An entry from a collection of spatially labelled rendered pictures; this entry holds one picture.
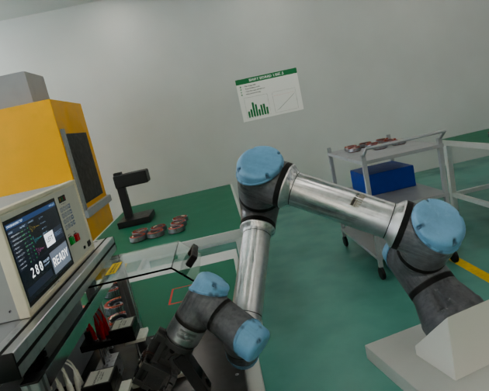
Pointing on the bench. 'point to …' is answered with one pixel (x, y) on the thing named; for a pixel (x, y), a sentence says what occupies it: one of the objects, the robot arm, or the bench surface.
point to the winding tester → (19, 298)
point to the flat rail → (60, 355)
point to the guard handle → (192, 255)
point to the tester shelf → (39, 322)
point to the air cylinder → (112, 362)
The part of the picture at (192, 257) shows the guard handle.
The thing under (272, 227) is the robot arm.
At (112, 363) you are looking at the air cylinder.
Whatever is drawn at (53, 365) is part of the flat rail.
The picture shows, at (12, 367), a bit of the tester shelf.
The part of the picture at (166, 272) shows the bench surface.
